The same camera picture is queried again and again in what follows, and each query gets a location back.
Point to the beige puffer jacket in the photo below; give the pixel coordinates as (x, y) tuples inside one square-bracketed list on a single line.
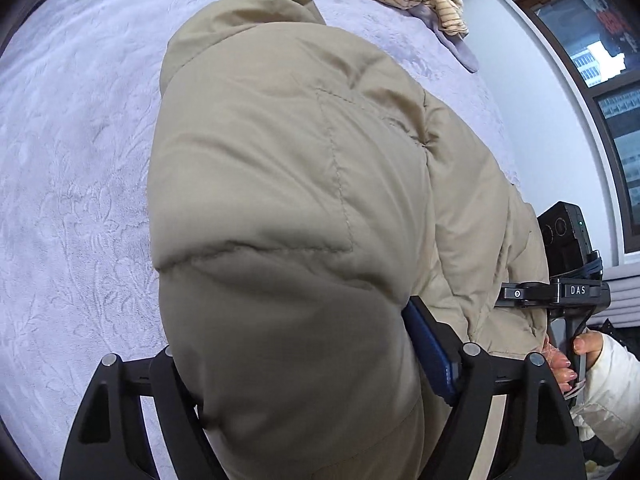
[(280, 185)]

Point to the person's right forearm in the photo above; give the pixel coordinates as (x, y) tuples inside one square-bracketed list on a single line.
[(615, 400)]

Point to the dark framed window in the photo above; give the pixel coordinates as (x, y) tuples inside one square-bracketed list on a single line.
[(600, 25)]

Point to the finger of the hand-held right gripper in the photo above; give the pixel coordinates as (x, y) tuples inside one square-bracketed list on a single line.
[(525, 292)]

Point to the person's right hand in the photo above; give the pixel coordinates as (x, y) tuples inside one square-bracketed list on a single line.
[(560, 365)]

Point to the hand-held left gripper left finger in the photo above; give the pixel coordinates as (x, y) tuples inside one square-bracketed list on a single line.
[(165, 385)]

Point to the purple fleece blanket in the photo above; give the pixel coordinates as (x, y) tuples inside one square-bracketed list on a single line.
[(75, 160)]

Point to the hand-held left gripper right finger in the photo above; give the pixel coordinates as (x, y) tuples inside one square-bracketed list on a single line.
[(430, 355)]

